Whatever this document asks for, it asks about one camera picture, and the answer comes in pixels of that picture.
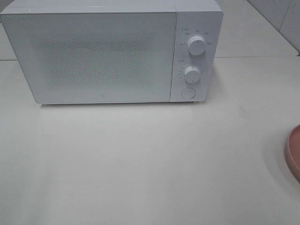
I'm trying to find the round white door button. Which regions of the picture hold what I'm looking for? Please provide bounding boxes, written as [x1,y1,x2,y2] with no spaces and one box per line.
[181,88,195,99]

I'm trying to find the white microwave door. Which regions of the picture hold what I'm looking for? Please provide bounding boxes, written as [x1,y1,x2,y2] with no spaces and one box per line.
[1,13,176,104]

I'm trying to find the pink round plate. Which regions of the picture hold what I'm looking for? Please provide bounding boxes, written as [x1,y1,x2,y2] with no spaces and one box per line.
[285,125,300,182]

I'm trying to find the lower white microwave knob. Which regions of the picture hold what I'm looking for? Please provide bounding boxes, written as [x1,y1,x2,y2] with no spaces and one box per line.
[184,66,201,83]

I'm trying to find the white microwave knob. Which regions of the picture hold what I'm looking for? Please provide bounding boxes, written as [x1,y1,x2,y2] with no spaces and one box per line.
[184,66,201,83]
[187,34,207,56]

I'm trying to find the upper white microwave knob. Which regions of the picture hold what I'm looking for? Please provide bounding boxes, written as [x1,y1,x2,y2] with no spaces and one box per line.
[187,34,207,56]

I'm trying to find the white microwave oven body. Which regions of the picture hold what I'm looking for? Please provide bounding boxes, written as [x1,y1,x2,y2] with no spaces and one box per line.
[0,0,224,104]

